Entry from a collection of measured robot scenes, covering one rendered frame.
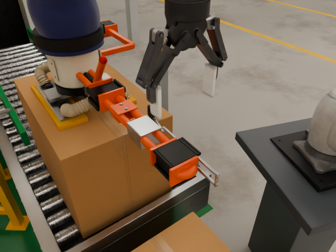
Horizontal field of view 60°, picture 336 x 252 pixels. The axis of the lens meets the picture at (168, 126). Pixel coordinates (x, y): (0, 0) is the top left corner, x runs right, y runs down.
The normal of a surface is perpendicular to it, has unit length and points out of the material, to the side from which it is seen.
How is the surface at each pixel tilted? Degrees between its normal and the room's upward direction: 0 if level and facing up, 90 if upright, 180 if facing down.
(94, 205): 90
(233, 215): 0
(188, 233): 0
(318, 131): 92
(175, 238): 0
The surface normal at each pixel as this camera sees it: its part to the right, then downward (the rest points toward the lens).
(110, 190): 0.58, 0.49
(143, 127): 0.00, -0.80
